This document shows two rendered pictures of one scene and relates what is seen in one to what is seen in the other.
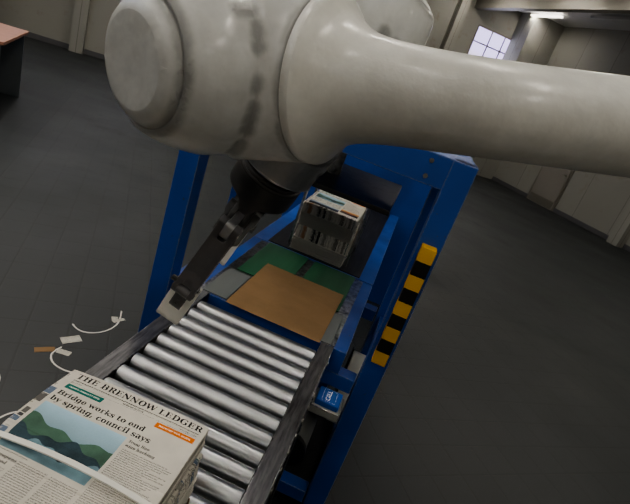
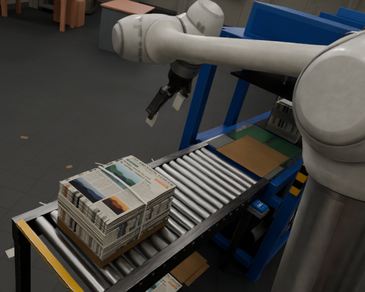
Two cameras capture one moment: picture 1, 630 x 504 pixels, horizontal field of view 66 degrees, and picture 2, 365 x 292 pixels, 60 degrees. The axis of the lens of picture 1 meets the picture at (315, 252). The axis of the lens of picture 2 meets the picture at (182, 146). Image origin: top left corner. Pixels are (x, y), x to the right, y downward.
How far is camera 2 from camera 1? 0.51 m
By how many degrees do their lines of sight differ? 25
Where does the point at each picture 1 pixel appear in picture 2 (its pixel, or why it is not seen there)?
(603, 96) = (217, 44)
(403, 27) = (205, 22)
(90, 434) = (130, 175)
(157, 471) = (150, 193)
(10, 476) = (102, 180)
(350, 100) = (160, 47)
